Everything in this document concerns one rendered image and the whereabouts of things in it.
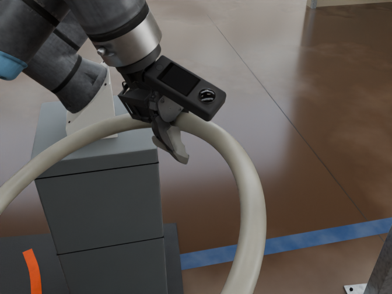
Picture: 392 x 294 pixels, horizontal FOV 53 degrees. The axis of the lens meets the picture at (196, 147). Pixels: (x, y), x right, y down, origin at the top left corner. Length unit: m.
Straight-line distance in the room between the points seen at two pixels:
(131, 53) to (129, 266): 1.24
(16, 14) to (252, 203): 0.40
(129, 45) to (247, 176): 0.22
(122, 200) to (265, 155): 1.48
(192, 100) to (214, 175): 1.97
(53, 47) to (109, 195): 0.51
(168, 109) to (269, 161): 2.09
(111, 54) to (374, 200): 2.18
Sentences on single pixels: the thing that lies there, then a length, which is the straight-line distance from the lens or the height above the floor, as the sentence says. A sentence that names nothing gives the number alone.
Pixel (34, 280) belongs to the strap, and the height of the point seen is 0.02.
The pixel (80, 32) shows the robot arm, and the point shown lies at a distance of 1.29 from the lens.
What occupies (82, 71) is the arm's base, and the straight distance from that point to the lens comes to 1.31.
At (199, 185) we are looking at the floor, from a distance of 2.43.
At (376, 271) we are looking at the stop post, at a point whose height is 0.22.
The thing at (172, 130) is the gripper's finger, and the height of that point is 1.26.
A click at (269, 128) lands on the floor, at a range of 2.99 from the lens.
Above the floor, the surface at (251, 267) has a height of 1.26.
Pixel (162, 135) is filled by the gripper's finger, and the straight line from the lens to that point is 0.60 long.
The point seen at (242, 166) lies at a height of 1.29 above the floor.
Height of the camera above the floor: 1.60
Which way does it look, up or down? 36 degrees down
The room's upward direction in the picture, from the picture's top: straight up
